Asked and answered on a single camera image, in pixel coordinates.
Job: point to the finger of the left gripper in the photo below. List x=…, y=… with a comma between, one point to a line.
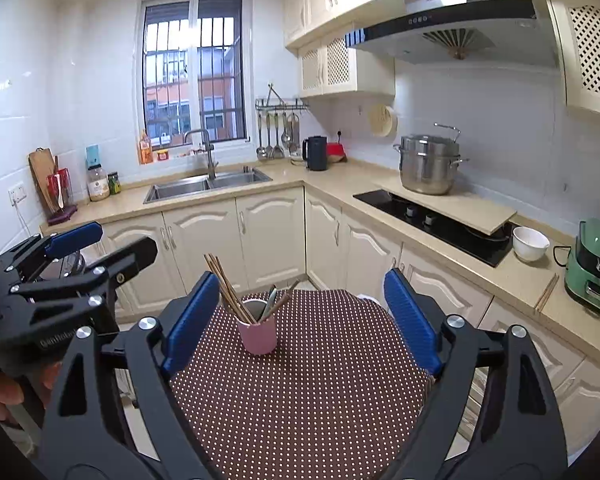
x=75, y=240
x=100, y=280

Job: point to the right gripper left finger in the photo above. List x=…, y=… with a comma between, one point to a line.
x=184, y=320

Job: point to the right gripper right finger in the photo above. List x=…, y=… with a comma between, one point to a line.
x=417, y=332

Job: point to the wooden chopstick short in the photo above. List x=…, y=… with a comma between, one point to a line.
x=236, y=302

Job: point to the light blue handled utensil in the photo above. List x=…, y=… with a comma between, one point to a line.
x=269, y=303

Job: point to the cream lower kitchen cabinets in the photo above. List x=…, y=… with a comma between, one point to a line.
x=303, y=232

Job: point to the green kitchen appliance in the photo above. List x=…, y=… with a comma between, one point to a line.
x=582, y=278

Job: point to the person's left hand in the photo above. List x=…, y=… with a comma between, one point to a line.
x=11, y=393

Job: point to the red knife stand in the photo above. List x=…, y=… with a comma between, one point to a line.
x=60, y=189

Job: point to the glass jar white label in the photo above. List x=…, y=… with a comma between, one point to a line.
x=97, y=183

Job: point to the pink utensil cup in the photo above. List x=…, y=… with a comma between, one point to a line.
x=259, y=338

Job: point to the stainless steel sink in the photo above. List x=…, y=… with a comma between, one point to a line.
x=203, y=184

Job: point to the wooden cutting board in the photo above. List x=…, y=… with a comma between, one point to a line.
x=42, y=166

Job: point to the orange bottle on sill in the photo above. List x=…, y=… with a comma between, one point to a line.
x=145, y=149

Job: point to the brown polka dot tablecloth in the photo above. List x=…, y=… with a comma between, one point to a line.
x=336, y=399

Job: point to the black induction hob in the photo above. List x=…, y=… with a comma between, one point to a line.
x=490, y=249

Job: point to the chrome faucet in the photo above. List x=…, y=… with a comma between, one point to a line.
x=207, y=149

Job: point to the chopsticks on counter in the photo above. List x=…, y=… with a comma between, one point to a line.
x=539, y=306

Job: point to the beige stone hob cover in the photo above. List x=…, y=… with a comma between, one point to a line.
x=465, y=207

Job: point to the white bowl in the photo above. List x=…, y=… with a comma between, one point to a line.
x=529, y=244

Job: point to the stainless steel steamer pot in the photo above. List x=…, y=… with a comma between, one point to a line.
x=429, y=164

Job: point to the window with bars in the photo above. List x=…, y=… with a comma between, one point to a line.
x=192, y=72

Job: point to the hanging ladles rack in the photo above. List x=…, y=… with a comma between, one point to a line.
x=278, y=126

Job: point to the black electric kettle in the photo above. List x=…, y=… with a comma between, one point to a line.
x=314, y=153

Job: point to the red item behind kettle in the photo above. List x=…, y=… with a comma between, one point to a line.
x=335, y=153

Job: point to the round bamboo mat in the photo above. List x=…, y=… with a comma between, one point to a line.
x=383, y=120

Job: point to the range hood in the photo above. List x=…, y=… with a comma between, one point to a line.
x=474, y=31

